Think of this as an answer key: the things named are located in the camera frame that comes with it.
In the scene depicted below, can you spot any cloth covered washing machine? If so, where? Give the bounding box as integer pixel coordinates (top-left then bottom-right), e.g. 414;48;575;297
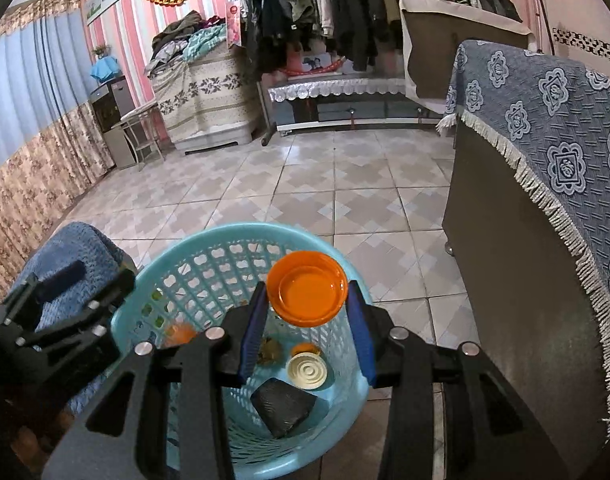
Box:
150;52;258;156

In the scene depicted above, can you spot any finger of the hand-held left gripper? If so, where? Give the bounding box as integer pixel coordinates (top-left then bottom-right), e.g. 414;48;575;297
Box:
0;267;136;361
37;259;84;292

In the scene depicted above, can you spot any low glass cabinet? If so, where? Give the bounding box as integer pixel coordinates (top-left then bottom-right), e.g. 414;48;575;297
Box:
267;72;456;136

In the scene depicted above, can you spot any small folding table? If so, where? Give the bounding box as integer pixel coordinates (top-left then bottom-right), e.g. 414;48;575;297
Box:
111;100;166;171

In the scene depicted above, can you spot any teal patterned garment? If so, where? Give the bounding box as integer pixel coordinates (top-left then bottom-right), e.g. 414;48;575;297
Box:
182;27;236;63

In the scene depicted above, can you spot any brown wrapper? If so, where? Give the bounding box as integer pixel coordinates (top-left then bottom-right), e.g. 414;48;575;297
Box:
257;337;283;366

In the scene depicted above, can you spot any orange peel cup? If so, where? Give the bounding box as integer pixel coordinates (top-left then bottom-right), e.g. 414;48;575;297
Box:
162;322;198;348

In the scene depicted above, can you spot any blue patterned cloth cabinet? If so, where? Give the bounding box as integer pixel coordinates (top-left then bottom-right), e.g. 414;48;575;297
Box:
437;39;610;441

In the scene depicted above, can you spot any pink printed box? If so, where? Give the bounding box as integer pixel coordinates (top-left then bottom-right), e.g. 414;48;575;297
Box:
285;52;346;76

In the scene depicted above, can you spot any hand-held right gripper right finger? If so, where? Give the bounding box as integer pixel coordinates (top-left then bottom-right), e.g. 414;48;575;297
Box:
346;280;568;480

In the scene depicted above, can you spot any blue cloth cover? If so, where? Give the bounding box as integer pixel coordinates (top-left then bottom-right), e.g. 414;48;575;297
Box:
90;57;123;83

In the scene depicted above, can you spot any small orange plastic dish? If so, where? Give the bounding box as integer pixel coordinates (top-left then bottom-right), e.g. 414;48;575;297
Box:
267;252;348;328

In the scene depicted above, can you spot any cream ridged bowl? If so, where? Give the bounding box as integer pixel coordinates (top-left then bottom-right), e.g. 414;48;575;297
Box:
286;352;330;391

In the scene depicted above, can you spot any pile of dark clothes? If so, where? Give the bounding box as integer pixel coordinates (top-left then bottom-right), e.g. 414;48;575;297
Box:
147;10;236;68

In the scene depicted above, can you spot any grey water dispenser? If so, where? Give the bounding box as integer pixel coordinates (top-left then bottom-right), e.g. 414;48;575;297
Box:
89;76;136;170

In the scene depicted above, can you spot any light blue plastic basket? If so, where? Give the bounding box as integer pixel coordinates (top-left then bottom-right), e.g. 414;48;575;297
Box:
110;222;373;480

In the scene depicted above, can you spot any white lace cloth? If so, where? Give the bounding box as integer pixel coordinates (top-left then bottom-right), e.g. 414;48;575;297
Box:
267;77;408;106

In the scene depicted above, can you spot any row of hanging clothes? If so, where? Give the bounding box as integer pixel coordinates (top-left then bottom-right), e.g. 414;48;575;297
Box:
237;0;523;73

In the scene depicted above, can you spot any blue knitted blanket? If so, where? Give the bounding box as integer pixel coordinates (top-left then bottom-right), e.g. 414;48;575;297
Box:
5;221;130;411

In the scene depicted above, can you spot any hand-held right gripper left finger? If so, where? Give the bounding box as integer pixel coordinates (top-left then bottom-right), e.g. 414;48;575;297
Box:
42;282;270;480

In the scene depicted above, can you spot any black textured pouch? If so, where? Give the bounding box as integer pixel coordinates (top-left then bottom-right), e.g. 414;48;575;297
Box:
250;377;318;438

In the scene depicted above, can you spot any blue curtain with floral border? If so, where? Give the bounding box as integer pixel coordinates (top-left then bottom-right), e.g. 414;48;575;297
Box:
0;0;116;306

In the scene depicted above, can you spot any pink hanging bag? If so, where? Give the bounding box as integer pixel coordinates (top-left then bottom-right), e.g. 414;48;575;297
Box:
225;0;246;51

